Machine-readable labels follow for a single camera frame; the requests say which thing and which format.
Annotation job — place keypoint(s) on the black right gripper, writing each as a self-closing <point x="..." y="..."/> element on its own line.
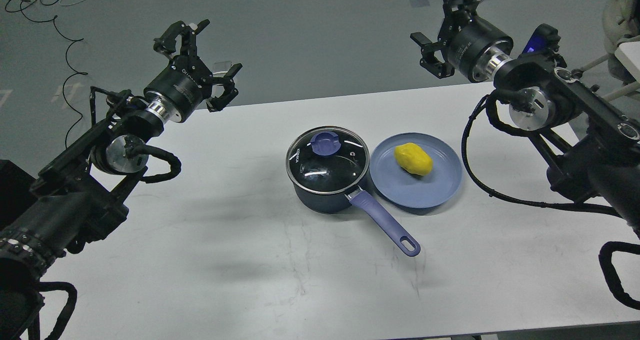
<point x="465" y="42"/>

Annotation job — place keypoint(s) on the clear tape piece on floor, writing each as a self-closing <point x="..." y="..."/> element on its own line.
<point x="220" y="68"/>

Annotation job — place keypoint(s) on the blue round plate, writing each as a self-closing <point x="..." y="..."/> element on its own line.
<point x="412" y="191"/>

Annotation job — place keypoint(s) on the yellow potato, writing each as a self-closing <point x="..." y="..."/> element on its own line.
<point x="411" y="157"/>

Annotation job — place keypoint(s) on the white office chair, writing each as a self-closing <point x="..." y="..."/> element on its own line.
<point x="620" y="25"/>

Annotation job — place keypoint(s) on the glass lid purple knob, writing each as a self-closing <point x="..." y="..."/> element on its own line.
<point x="327" y="160"/>

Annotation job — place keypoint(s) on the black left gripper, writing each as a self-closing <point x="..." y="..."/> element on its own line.
<point x="186" y="81"/>

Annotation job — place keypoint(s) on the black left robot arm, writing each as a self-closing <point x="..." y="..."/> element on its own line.
<point x="79" y="197"/>

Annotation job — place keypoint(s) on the dark blue saucepan purple handle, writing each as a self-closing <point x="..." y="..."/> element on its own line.
<point x="359" y="197"/>

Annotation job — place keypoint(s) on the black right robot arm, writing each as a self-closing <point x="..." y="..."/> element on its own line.
<point x="590" y="146"/>

